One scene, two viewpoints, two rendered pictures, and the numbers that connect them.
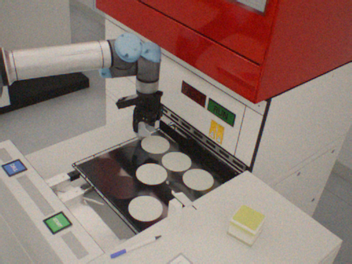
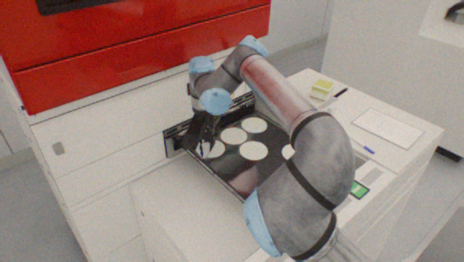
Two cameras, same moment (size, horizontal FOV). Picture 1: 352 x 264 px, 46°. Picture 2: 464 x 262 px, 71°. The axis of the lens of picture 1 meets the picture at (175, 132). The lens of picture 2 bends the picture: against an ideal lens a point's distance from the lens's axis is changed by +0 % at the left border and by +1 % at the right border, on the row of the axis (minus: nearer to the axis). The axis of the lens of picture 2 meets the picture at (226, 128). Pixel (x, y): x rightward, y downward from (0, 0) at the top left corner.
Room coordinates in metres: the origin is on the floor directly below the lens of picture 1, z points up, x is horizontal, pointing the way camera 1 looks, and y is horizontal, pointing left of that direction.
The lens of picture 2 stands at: (1.04, 0.94, 1.67)
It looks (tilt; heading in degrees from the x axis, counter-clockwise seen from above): 38 degrees down; 275
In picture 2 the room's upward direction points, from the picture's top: 1 degrees clockwise
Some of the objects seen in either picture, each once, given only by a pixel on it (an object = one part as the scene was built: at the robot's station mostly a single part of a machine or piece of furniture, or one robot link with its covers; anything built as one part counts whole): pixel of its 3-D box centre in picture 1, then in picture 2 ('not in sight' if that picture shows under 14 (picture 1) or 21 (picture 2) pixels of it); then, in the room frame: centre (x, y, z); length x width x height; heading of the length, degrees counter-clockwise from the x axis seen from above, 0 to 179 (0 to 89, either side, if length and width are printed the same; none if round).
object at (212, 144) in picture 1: (198, 134); (213, 112); (1.18, -0.08, 0.96); 0.44 x 0.01 x 0.02; 45
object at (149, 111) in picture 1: (148, 105); (205, 119); (1.18, 0.10, 1.05); 0.09 x 0.08 x 0.12; 72
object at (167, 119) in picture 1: (194, 149); (214, 125); (1.17, -0.08, 0.89); 0.44 x 0.02 x 0.10; 45
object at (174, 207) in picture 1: (179, 205); (327, 109); (0.76, -0.03, 1.03); 0.06 x 0.04 x 0.13; 135
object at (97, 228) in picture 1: (83, 221); not in sight; (0.82, 0.24, 0.87); 0.36 x 0.08 x 0.03; 45
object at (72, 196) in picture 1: (69, 198); not in sight; (0.87, 0.29, 0.89); 0.08 x 0.03 x 0.03; 135
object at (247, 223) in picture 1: (246, 225); (322, 90); (0.75, -0.21, 1.00); 0.07 x 0.07 x 0.07; 60
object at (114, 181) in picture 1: (151, 174); (253, 150); (1.02, 0.06, 0.90); 0.34 x 0.34 x 0.01; 45
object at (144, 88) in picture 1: (147, 83); (202, 99); (1.19, 0.11, 1.13); 0.08 x 0.08 x 0.05
